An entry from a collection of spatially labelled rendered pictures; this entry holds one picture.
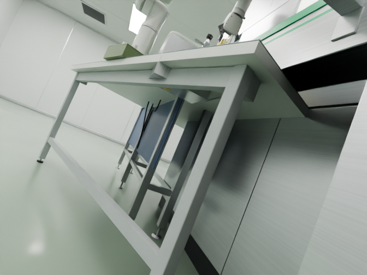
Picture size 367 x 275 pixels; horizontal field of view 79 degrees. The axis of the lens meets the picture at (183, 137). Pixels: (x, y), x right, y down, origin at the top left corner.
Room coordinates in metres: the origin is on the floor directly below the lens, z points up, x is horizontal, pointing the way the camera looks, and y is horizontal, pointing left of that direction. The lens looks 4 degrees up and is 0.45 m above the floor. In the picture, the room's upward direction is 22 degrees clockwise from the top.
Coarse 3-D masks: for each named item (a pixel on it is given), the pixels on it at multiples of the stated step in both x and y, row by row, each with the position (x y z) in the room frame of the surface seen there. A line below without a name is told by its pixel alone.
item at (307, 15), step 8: (320, 0) 0.55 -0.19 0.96; (312, 8) 0.56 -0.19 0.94; (320, 8) 0.54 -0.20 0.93; (328, 8) 0.51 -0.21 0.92; (296, 16) 0.62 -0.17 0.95; (304, 16) 0.59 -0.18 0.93; (312, 16) 0.56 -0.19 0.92; (320, 16) 0.53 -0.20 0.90; (280, 24) 0.68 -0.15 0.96; (288, 24) 0.64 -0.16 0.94; (296, 24) 0.61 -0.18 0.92; (304, 24) 0.57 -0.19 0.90; (264, 32) 0.76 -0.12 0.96; (272, 32) 0.71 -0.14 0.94; (280, 32) 0.67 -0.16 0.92; (288, 32) 0.62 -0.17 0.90; (264, 40) 0.75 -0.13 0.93; (272, 40) 0.69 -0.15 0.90
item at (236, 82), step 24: (96, 72) 1.34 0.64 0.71; (120, 72) 1.08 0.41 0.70; (144, 72) 0.90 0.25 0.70; (192, 72) 0.68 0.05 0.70; (216, 72) 0.60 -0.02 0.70; (240, 72) 0.53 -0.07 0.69; (72, 96) 1.64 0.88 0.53; (240, 96) 0.54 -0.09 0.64; (216, 120) 0.54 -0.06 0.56; (48, 144) 1.63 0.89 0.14; (216, 144) 0.53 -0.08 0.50; (72, 168) 1.13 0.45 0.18; (96, 192) 0.88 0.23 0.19; (192, 192) 0.53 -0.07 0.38; (120, 216) 0.72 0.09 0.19; (192, 216) 0.54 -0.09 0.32; (144, 240) 0.61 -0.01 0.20; (168, 240) 0.54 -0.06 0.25; (168, 264) 0.53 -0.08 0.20
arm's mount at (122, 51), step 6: (108, 48) 1.12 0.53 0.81; (114, 48) 1.06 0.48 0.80; (120, 48) 1.00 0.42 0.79; (126, 48) 0.96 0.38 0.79; (132, 48) 0.98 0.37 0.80; (108, 54) 1.09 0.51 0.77; (114, 54) 1.03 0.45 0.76; (120, 54) 0.97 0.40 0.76; (126, 54) 0.97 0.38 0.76; (132, 54) 0.98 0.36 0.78; (138, 54) 1.00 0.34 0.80
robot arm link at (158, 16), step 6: (150, 0) 1.05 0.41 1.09; (156, 0) 1.07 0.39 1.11; (144, 6) 1.06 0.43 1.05; (150, 6) 1.06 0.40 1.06; (156, 6) 1.06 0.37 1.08; (162, 6) 1.07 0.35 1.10; (144, 12) 1.09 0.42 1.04; (150, 12) 1.08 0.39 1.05; (156, 12) 1.07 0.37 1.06; (162, 12) 1.08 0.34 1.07; (168, 12) 1.10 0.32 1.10; (150, 18) 1.08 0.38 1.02; (156, 18) 1.07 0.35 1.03; (162, 18) 1.09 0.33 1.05; (144, 24) 1.08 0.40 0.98; (150, 24) 1.07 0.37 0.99; (156, 24) 1.08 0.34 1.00; (162, 24) 1.11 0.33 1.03; (156, 30) 1.09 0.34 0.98
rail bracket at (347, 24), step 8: (328, 0) 0.41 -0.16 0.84; (336, 0) 0.40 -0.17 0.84; (344, 0) 0.40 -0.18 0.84; (352, 0) 0.39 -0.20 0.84; (360, 0) 0.39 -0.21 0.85; (336, 8) 0.42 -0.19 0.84; (344, 8) 0.41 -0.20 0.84; (352, 8) 0.41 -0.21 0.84; (360, 8) 0.40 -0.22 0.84; (344, 16) 0.43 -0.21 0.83; (352, 16) 0.41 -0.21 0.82; (360, 16) 0.39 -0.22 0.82; (336, 24) 0.44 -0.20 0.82; (344, 24) 0.42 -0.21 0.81; (352, 24) 0.40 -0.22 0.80; (336, 32) 0.43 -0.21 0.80; (344, 32) 0.41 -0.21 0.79; (352, 32) 0.40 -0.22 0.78
